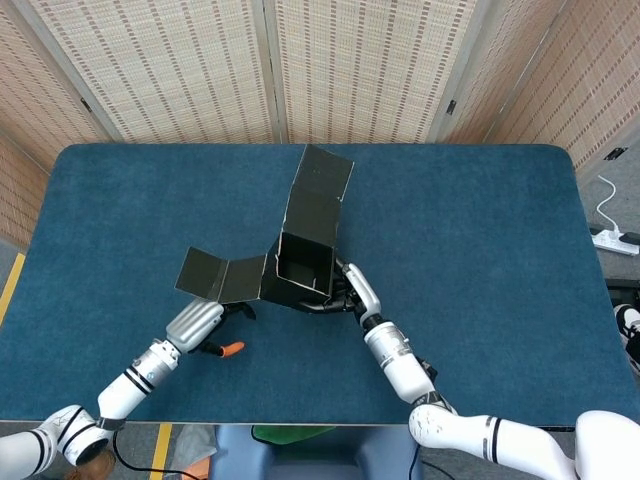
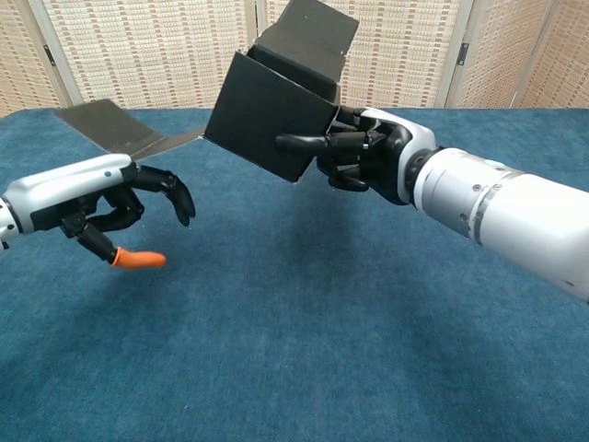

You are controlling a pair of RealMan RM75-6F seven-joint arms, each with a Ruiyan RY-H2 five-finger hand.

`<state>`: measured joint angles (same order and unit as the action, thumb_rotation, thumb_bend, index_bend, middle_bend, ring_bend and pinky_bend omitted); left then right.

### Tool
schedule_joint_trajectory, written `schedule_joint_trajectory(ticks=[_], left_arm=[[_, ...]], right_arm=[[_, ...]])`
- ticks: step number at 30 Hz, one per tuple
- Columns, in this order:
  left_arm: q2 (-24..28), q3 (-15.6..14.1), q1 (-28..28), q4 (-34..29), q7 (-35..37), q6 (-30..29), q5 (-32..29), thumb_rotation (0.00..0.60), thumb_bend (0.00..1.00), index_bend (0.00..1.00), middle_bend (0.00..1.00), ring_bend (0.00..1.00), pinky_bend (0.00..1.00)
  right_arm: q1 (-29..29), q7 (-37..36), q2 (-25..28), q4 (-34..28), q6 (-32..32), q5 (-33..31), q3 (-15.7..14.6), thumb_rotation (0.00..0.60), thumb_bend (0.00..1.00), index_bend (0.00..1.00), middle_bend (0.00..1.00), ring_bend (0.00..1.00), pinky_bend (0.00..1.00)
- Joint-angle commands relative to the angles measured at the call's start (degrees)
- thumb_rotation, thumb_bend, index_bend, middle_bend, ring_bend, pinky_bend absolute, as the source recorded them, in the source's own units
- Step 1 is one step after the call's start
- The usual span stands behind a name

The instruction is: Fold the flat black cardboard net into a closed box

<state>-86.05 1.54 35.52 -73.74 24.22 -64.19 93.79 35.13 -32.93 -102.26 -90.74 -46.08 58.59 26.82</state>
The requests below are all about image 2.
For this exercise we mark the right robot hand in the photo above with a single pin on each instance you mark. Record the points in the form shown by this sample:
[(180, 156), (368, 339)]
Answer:
[(377, 152)]

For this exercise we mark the left robot hand orange thumb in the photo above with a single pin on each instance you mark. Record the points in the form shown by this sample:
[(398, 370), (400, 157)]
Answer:
[(60, 191)]

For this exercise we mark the black foldable cardboard box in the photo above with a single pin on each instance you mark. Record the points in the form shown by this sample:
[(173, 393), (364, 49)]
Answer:
[(262, 124)]

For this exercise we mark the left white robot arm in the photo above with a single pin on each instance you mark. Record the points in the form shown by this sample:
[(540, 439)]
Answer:
[(5, 221)]

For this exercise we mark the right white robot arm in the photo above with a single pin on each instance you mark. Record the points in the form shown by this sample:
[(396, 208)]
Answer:
[(506, 207)]

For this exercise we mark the woven bamboo screen panel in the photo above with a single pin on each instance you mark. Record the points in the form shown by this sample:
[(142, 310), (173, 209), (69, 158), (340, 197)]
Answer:
[(18, 55), (561, 55), (497, 50), (152, 50), (405, 50)]

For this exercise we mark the black screen hinge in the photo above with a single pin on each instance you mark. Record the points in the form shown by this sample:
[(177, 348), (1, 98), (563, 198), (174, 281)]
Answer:
[(49, 54), (463, 53)]

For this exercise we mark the blue felt table cover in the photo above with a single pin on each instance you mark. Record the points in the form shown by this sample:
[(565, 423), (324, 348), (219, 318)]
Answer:
[(299, 345)]

